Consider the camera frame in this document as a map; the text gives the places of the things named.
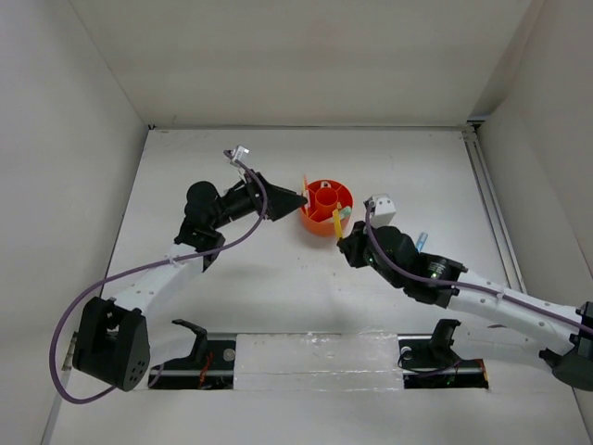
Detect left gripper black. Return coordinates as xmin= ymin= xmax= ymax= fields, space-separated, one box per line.
xmin=209 ymin=169 xmax=306 ymax=230

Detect gold black pen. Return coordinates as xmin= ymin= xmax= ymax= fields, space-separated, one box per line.
xmin=332 ymin=209 xmax=344 ymax=240

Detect blue utility knife pen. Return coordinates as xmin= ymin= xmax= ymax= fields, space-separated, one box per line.
xmin=415 ymin=232 xmax=428 ymax=252

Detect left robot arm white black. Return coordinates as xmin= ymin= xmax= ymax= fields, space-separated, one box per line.
xmin=72 ymin=173 xmax=307 ymax=391

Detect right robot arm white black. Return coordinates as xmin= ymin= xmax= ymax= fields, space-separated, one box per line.
xmin=337 ymin=221 xmax=592 ymax=391

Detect orange round divided container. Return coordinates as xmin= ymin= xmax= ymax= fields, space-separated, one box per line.
xmin=300 ymin=179 xmax=354 ymax=237

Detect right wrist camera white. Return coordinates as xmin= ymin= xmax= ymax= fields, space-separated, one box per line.
xmin=364 ymin=194 xmax=397 ymax=229

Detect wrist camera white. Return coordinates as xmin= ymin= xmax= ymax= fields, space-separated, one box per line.
xmin=224 ymin=145 xmax=250 ymax=170
xmin=364 ymin=194 xmax=397 ymax=229

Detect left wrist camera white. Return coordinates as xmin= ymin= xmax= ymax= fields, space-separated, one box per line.
xmin=224 ymin=145 xmax=250 ymax=170

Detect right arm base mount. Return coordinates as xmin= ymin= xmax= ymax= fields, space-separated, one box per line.
xmin=397 ymin=319 xmax=489 ymax=390

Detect aluminium rail right side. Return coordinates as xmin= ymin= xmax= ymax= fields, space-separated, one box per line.
xmin=461 ymin=121 xmax=512 ymax=266

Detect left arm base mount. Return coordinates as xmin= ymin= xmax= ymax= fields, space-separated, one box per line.
xmin=146 ymin=319 xmax=237 ymax=390

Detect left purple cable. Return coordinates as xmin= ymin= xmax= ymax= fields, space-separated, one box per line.
xmin=50 ymin=148 xmax=271 ymax=403

